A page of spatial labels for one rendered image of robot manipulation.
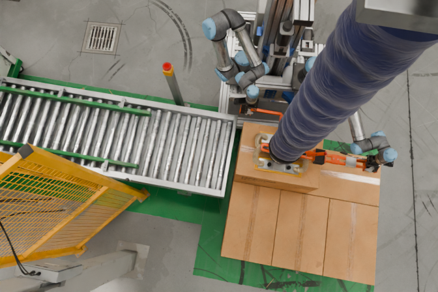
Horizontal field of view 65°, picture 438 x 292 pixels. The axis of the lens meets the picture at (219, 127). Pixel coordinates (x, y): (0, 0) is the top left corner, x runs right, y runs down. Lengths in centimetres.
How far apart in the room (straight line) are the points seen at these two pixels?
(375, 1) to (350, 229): 248
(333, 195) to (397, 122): 131
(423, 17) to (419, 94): 348
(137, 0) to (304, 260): 323
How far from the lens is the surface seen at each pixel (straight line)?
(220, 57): 229
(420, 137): 407
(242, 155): 253
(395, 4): 75
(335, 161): 250
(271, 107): 344
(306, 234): 296
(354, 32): 96
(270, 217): 291
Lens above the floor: 343
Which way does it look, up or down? 74 degrees down
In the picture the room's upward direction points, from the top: 2 degrees counter-clockwise
